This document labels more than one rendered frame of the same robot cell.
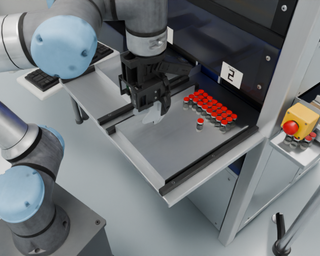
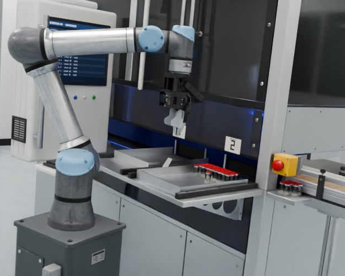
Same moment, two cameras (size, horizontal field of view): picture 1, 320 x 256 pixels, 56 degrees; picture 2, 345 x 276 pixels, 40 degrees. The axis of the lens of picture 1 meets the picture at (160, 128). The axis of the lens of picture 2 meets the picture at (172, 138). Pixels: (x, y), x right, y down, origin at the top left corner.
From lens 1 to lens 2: 1.14 m
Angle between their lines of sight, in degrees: 37
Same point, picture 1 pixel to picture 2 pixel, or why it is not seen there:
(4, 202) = (69, 157)
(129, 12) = (174, 45)
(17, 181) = (76, 152)
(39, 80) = not seen: hidden behind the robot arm
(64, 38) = (156, 29)
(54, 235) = (87, 212)
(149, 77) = (179, 90)
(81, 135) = not seen: outside the picture
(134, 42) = (174, 63)
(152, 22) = (185, 52)
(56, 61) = (149, 39)
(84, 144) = not seen: outside the picture
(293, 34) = (269, 97)
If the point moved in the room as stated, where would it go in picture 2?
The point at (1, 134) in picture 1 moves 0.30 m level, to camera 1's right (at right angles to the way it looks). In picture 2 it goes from (69, 127) to (159, 135)
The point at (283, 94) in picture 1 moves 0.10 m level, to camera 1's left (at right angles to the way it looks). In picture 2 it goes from (270, 143) to (243, 141)
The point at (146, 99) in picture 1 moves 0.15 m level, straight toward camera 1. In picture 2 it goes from (177, 100) to (181, 104)
